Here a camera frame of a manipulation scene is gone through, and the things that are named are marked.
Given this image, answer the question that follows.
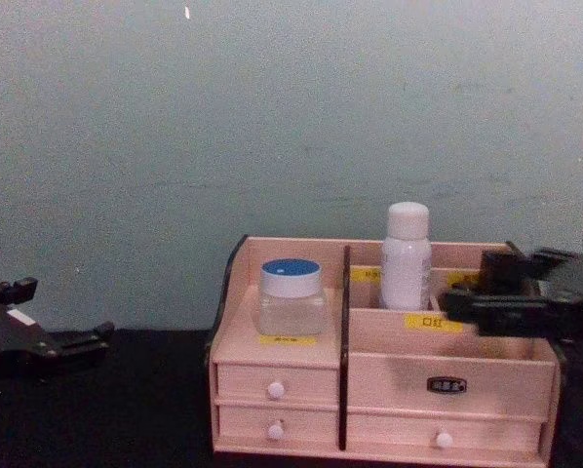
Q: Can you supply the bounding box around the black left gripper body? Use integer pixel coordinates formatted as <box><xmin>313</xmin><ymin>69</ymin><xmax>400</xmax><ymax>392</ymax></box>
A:
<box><xmin>0</xmin><ymin>294</ymin><xmax>62</xmax><ymax>382</ymax></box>

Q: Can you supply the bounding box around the white plastic bottle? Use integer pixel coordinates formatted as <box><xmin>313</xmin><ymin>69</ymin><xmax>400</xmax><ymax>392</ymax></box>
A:
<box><xmin>379</xmin><ymin>201</ymin><xmax>434</xmax><ymax>312</ymax></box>

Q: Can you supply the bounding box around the pale wooden desk organizer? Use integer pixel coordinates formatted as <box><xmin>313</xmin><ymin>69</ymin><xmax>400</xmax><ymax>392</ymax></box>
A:
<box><xmin>204</xmin><ymin>233</ymin><xmax>566</xmax><ymax>467</ymax></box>

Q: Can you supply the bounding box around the clear jar with blue lid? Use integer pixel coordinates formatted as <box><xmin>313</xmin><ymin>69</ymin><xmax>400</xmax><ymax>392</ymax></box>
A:
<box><xmin>257</xmin><ymin>257</ymin><xmax>330</xmax><ymax>337</ymax></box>

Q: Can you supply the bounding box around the wide wooden drawer white knob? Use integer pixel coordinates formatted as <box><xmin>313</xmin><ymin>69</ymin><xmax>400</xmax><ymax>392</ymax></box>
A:
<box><xmin>346</xmin><ymin>412</ymin><xmax>547</xmax><ymax>453</ymax></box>

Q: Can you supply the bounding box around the small wooden drawer white knob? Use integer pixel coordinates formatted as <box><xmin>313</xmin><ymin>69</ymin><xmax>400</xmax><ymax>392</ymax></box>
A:
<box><xmin>214</xmin><ymin>362</ymin><xmax>341</xmax><ymax>404</ymax></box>
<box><xmin>215</xmin><ymin>404</ymin><xmax>341</xmax><ymax>445</ymax></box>

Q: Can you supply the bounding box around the black table cloth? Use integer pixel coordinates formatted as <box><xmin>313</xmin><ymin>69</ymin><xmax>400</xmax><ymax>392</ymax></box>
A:
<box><xmin>0</xmin><ymin>327</ymin><xmax>583</xmax><ymax>468</ymax></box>

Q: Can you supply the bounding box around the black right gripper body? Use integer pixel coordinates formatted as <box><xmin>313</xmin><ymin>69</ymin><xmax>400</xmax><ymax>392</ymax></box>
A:
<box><xmin>534</xmin><ymin>249</ymin><xmax>583</xmax><ymax>343</ymax></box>

